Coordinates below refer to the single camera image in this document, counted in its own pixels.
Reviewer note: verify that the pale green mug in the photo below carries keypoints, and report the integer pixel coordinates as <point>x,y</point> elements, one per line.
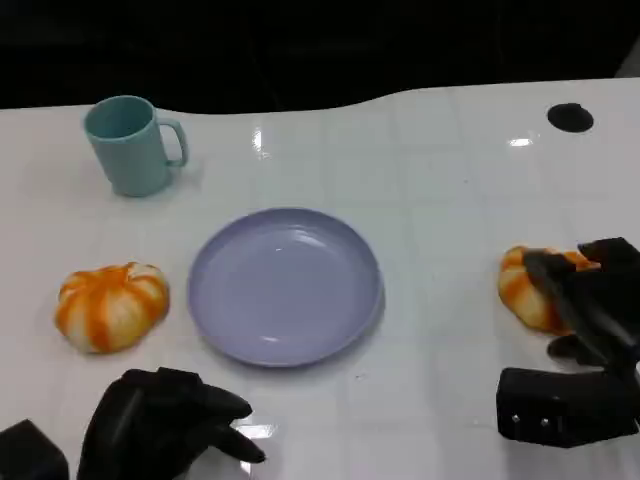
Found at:
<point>132,155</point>

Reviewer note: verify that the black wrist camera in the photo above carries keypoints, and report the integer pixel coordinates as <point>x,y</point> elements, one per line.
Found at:
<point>30,452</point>
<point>560,405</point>

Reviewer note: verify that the orange white toy bread roll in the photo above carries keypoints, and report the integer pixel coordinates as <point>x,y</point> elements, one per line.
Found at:
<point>110,310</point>
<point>520,300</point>

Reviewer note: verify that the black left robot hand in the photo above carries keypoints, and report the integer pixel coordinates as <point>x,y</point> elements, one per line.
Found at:
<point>145,420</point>

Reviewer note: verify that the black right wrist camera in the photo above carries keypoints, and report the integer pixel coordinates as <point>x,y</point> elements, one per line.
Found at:
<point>560,405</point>

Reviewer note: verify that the lilac plate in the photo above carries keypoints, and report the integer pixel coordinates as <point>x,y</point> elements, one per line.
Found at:
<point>285,290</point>

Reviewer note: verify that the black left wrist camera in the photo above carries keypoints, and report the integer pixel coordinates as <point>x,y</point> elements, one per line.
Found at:
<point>30,452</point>

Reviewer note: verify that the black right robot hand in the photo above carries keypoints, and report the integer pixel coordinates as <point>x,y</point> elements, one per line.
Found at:
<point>595,300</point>

